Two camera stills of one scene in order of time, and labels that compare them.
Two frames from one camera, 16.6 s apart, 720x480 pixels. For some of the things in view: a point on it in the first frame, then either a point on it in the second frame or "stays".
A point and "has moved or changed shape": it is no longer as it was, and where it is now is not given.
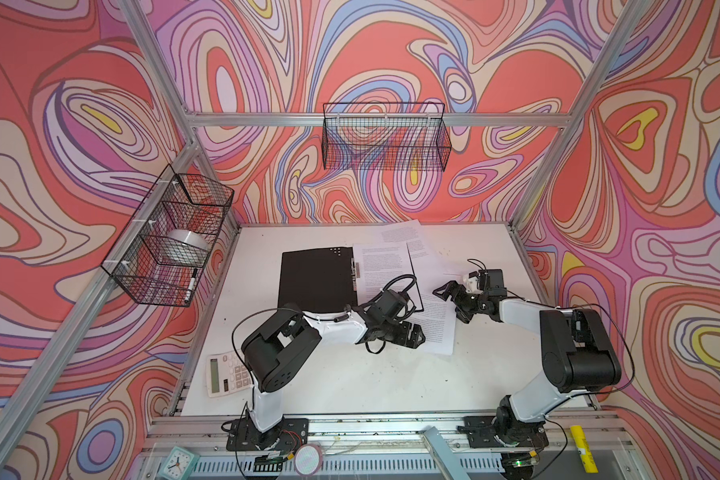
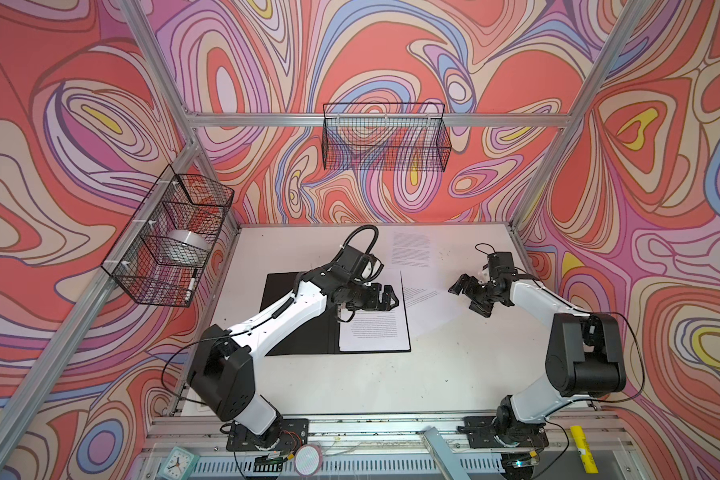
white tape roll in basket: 185,247 stays
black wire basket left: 161,254 stays
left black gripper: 406,329 to 376,304
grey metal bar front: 450,463 stays
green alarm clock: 179,464 stays
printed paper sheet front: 438,323 has moved or changed shape
